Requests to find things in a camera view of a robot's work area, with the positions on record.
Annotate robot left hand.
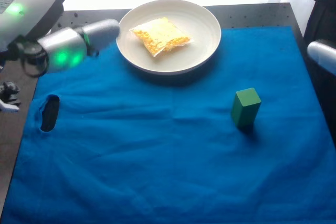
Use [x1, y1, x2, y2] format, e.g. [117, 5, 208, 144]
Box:
[0, 81, 21, 112]

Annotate yellow object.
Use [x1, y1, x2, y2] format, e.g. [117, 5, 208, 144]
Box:
[129, 17, 195, 58]

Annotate green rectangular block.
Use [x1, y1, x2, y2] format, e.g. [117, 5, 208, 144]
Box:
[230, 87, 262, 127]

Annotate white round plate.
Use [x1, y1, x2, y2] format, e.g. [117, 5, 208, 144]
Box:
[115, 0, 222, 75]

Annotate blue cloth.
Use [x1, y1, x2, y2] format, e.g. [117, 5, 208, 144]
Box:
[0, 26, 336, 224]

